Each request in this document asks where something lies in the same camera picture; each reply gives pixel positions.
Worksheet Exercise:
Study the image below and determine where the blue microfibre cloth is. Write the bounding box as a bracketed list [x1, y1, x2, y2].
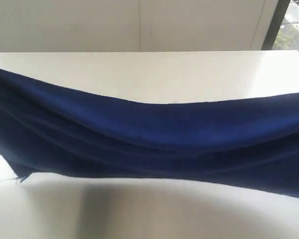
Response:
[0, 69, 299, 198]

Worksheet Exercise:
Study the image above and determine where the dark window frame post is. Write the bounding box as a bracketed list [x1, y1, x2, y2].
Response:
[262, 0, 290, 50]

